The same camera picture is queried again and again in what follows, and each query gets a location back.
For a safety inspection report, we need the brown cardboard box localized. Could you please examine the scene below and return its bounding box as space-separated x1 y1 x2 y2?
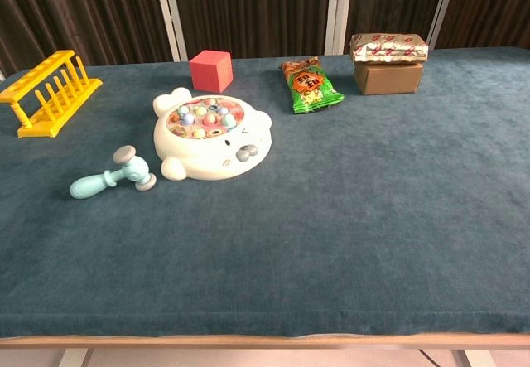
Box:
353 60 424 96

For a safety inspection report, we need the teal velvet table cloth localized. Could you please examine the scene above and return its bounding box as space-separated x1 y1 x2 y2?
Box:
0 46 530 340

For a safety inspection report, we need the white table leg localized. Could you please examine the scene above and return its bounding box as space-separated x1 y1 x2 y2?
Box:
453 349 496 367
57 348 94 367

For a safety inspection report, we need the yellow plastic test tube rack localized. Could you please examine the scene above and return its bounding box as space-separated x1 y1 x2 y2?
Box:
0 49 104 139

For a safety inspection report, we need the silver foil packet red print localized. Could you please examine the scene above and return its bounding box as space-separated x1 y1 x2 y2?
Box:
349 32 429 65

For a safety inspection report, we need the light blue toy hammer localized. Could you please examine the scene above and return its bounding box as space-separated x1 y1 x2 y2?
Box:
69 145 157 200

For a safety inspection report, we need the red foam cube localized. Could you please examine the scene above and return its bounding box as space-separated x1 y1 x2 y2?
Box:
189 50 234 94

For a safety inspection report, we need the green snack packet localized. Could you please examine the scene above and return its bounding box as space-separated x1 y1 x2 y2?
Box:
278 56 345 115

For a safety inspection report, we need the dark brown curtain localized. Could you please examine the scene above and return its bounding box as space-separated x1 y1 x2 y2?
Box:
0 0 530 79

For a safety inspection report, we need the white bear whack toy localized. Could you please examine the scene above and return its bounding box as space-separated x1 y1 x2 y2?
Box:
152 87 273 182

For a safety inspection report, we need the white metal frame post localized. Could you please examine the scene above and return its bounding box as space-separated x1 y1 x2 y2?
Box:
324 0 355 56
152 0 190 62
426 0 460 51

